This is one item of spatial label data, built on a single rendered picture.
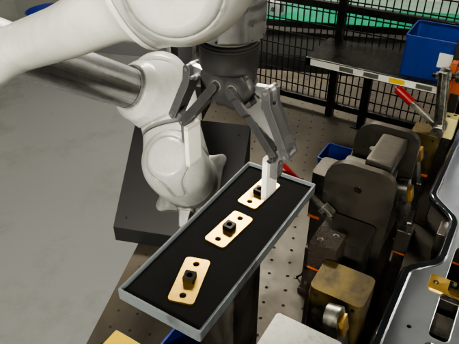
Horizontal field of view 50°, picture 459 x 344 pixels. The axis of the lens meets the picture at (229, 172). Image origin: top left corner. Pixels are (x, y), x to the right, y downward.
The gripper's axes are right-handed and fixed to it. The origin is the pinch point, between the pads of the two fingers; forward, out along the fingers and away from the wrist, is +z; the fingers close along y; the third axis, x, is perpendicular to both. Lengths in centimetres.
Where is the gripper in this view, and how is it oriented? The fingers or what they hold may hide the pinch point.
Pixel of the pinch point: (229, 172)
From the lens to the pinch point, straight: 71.5
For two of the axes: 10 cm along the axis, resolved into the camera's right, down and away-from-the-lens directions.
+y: 8.1, 3.4, -4.8
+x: 5.9, -4.7, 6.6
